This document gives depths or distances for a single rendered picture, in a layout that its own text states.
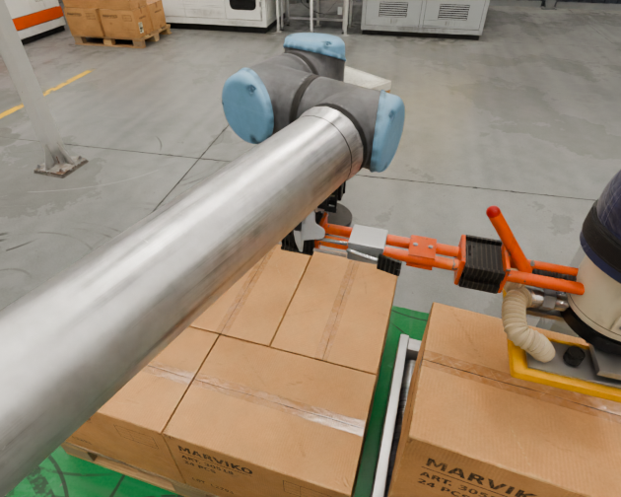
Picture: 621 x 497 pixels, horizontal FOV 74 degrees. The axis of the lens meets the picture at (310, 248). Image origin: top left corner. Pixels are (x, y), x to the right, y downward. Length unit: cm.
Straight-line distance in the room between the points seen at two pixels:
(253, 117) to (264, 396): 107
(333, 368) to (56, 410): 129
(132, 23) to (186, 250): 741
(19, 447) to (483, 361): 98
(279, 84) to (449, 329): 80
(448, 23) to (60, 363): 798
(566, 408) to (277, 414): 80
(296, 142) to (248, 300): 136
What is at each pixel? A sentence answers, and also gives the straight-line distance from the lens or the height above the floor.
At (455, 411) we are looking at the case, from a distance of 102.
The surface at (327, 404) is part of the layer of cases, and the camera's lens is 144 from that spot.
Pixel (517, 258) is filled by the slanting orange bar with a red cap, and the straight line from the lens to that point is 83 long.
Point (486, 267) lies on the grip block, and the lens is 81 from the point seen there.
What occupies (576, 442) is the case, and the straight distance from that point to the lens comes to 108.
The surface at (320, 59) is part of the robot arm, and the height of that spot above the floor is 163.
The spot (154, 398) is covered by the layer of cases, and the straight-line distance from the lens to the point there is 154.
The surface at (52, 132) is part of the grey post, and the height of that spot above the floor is 32.
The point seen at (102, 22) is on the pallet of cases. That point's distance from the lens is 796.
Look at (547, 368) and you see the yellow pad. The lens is 86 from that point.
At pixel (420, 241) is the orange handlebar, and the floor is 129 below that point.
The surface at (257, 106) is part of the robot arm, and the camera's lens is 54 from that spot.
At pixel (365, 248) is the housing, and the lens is 80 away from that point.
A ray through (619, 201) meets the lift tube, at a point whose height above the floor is 146.
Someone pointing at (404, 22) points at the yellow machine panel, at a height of 22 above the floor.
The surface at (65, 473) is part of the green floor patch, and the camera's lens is 218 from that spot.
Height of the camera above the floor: 180
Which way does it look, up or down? 40 degrees down
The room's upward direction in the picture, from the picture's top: straight up
